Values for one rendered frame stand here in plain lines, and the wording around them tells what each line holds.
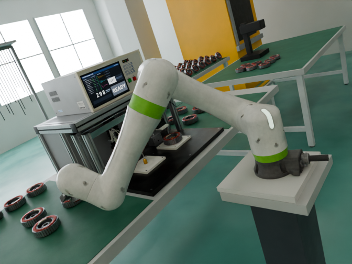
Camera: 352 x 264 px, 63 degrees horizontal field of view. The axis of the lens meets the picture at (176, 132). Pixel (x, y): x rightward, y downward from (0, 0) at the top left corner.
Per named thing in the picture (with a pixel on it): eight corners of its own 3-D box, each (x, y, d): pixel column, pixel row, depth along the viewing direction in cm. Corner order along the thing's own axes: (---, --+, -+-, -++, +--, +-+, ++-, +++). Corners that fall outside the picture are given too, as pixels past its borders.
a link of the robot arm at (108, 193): (130, 103, 99) (124, 106, 88) (161, 117, 100) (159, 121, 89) (91, 195, 105) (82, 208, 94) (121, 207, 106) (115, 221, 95)
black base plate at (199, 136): (224, 130, 166) (223, 127, 165) (153, 197, 123) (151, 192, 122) (165, 132, 197) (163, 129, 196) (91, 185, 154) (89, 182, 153)
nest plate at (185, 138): (191, 137, 166) (190, 135, 166) (176, 150, 156) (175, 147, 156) (172, 137, 176) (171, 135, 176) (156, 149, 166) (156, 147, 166)
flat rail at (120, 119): (168, 94, 178) (167, 89, 177) (89, 141, 135) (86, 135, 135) (167, 94, 178) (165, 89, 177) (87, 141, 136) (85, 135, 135)
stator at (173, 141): (186, 137, 165) (184, 131, 164) (173, 146, 158) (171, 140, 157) (173, 136, 173) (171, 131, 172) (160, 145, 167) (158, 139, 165)
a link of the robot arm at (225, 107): (256, 104, 126) (143, 52, 112) (276, 111, 111) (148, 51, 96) (243, 131, 128) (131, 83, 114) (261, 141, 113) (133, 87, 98)
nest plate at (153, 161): (166, 158, 150) (165, 156, 150) (147, 174, 140) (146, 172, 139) (146, 157, 160) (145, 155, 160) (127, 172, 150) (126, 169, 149)
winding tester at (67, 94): (151, 83, 171) (139, 48, 165) (94, 112, 141) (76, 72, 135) (111, 90, 197) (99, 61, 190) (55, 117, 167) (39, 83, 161)
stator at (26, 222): (34, 228, 130) (30, 221, 128) (18, 228, 135) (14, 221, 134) (52, 212, 139) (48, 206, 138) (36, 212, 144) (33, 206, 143)
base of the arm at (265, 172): (330, 156, 104) (328, 141, 103) (327, 179, 93) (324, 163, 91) (260, 159, 119) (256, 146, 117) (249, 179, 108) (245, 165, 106)
